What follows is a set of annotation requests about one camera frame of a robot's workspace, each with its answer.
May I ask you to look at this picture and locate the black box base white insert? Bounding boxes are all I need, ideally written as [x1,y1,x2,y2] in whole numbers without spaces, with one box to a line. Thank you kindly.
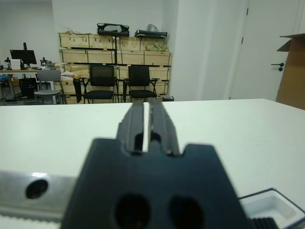
[238,187,305,229]

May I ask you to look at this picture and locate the black computer monitor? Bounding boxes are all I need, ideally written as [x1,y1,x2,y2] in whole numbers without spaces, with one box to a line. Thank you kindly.
[10,49,38,67]

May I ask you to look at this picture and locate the grey plastic chair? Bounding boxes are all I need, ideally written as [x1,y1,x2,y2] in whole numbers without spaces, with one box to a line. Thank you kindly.
[34,69,64,105]

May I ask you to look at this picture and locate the wooden office desk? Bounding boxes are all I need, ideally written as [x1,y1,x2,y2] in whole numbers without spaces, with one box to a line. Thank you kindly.
[0,67,61,101]

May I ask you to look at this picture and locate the large brown cardboard box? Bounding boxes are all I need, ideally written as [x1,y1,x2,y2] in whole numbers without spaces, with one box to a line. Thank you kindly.
[275,33,305,108]

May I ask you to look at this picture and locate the black door handle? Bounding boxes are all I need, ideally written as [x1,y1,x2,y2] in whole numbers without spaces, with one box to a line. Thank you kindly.
[271,62,285,73]

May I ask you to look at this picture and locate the black stand pole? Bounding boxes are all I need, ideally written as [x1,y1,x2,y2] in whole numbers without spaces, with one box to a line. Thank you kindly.
[111,35,120,104]

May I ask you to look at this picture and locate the black mesh office chair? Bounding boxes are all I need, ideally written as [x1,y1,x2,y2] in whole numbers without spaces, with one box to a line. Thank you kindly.
[78,64,119,104]
[123,65,160,103]

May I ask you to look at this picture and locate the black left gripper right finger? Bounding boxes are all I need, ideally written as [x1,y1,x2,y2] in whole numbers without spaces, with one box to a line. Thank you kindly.
[149,98,180,157]

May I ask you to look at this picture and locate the small white box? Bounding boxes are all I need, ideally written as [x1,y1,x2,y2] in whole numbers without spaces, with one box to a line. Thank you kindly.
[10,59,22,71]

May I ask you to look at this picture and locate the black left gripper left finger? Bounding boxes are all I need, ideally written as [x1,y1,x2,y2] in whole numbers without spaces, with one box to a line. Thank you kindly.
[116,101,145,154]

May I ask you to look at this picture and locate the black computer tower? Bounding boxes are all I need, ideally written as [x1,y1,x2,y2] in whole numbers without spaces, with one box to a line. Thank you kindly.
[19,78,38,98]

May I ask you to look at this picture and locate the white door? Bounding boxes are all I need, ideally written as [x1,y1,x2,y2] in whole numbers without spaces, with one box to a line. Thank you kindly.
[229,0,305,101]

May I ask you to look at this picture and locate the flat black bag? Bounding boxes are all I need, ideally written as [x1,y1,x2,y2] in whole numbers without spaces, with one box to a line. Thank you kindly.
[133,29,169,39]

